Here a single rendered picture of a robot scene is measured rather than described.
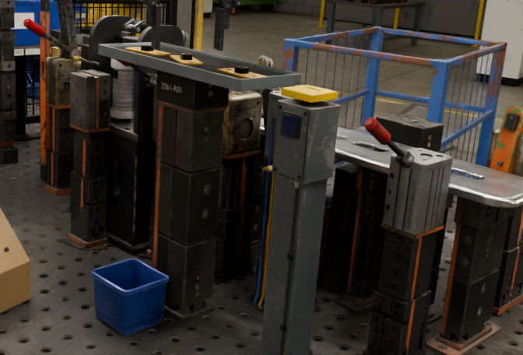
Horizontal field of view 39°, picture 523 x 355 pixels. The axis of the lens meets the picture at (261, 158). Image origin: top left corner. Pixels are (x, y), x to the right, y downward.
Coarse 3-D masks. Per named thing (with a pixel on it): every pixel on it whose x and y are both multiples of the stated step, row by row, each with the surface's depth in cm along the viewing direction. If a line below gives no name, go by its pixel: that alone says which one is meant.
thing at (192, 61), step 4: (172, 56) 128; (176, 56) 129; (180, 56) 129; (184, 56) 125; (188, 56) 126; (176, 60) 125; (180, 60) 125; (184, 60) 125; (188, 60) 125; (192, 60) 126; (196, 60) 126; (184, 64) 122; (188, 64) 122; (192, 64) 123; (196, 64) 123; (200, 64) 123
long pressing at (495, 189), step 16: (336, 144) 144; (352, 144) 145; (368, 144) 147; (400, 144) 148; (352, 160) 136; (368, 160) 134; (384, 160) 135; (480, 176) 131; (496, 176) 131; (512, 176) 132; (448, 192) 123; (464, 192) 121; (480, 192) 120; (496, 192) 122; (512, 192) 122
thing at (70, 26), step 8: (56, 0) 182; (64, 0) 182; (64, 8) 183; (64, 16) 184; (72, 16) 184; (64, 24) 185; (72, 24) 185; (64, 32) 186; (72, 32) 185; (64, 40) 187; (72, 40) 186; (72, 48) 187
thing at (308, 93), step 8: (288, 88) 109; (296, 88) 109; (304, 88) 110; (312, 88) 110; (320, 88) 111; (288, 96) 108; (296, 96) 107; (304, 96) 106; (312, 96) 105; (320, 96) 107; (328, 96) 108; (336, 96) 109
